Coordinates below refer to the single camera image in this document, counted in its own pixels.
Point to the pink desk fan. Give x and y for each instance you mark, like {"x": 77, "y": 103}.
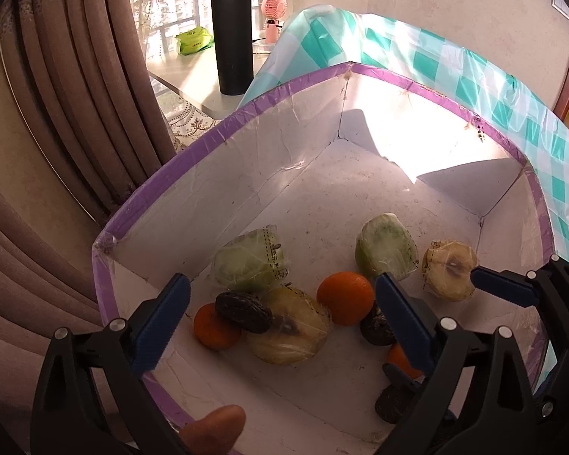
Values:
{"x": 274, "y": 9}

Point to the brown patterned curtain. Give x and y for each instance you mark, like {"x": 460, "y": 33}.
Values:
{"x": 76, "y": 104}

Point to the plastic-wrapped yellow apple half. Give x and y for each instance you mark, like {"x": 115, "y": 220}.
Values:
{"x": 450, "y": 270}
{"x": 291, "y": 329}

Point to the white side table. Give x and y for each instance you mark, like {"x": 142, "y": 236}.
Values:
{"x": 194, "y": 78}

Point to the purple cardboard box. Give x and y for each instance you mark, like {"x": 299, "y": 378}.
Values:
{"x": 384, "y": 189}

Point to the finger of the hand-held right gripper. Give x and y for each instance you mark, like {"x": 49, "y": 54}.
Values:
{"x": 502, "y": 288}
{"x": 550, "y": 403}

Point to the black thermos bottle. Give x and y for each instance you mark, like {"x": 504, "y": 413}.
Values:
{"x": 232, "y": 38}

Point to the dark dried mushroom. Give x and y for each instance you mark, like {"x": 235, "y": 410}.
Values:
{"x": 243, "y": 312}
{"x": 393, "y": 405}
{"x": 373, "y": 331}

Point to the orange tangerine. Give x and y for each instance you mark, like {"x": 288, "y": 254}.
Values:
{"x": 396, "y": 358}
{"x": 211, "y": 329}
{"x": 346, "y": 297}

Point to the green packet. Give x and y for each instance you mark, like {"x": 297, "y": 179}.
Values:
{"x": 194, "y": 41}

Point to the window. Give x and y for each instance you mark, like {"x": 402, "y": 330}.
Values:
{"x": 180, "y": 4}

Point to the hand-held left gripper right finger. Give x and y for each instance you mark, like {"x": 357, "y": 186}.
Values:
{"x": 403, "y": 322}

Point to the white wall switch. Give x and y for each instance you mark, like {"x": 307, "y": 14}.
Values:
{"x": 562, "y": 4}

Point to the teal checked tablecloth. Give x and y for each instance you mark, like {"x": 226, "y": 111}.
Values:
{"x": 502, "y": 90}

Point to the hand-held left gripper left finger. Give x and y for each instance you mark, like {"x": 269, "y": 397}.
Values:
{"x": 159, "y": 324}

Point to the plastic-wrapped green kiwi half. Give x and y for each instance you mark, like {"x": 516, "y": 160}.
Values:
{"x": 386, "y": 249}
{"x": 249, "y": 265}

